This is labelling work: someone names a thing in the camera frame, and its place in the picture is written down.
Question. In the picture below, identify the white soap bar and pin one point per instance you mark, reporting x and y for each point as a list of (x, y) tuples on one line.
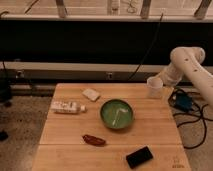
[(91, 94)]

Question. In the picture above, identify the red chili pepper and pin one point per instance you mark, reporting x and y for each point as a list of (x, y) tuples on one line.
[(92, 140)]

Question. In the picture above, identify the green bowl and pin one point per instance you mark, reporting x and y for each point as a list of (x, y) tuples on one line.
[(108, 112)]

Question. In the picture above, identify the black rectangular sponge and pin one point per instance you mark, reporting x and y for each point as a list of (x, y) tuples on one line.
[(138, 157)]

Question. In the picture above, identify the clear plastic bottle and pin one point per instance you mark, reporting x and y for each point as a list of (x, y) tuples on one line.
[(62, 107)]

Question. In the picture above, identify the blue box on floor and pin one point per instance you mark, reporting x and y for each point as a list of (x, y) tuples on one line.
[(182, 102)]

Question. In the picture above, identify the white spoon in bowl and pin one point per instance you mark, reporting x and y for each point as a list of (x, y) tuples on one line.
[(117, 115)]

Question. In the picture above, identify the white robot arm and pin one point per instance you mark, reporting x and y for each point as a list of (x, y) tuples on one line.
[(186, 61)]

